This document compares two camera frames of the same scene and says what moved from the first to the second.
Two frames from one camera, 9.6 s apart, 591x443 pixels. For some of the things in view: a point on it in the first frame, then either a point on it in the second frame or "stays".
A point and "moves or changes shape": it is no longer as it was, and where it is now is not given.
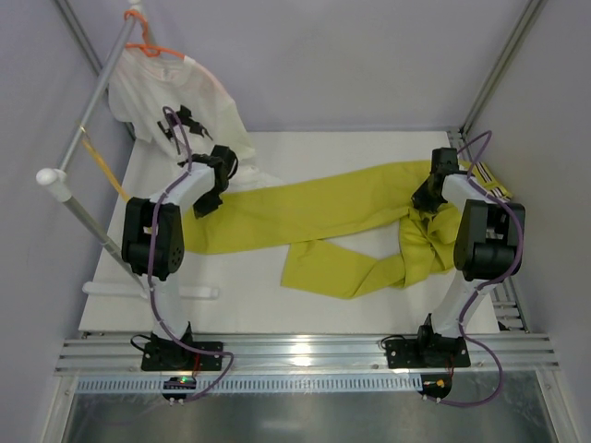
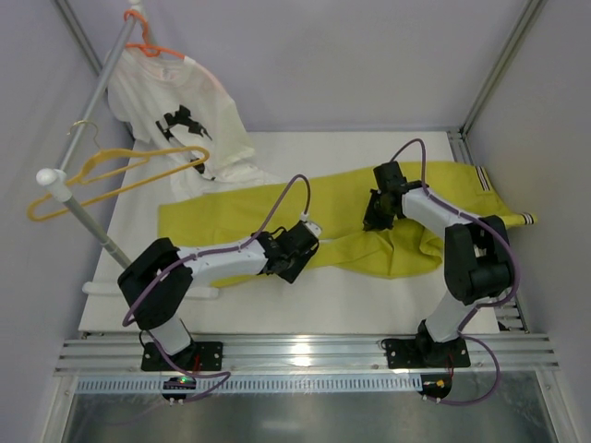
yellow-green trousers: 354,233 moves or changes shape
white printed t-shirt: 175,106 stays
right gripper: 426,198 → 378,212
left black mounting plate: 176,356 stays
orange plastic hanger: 149,50 stays
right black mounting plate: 427,353 stays
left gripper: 209,203 → 290,266
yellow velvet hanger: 112,178 → 109,161
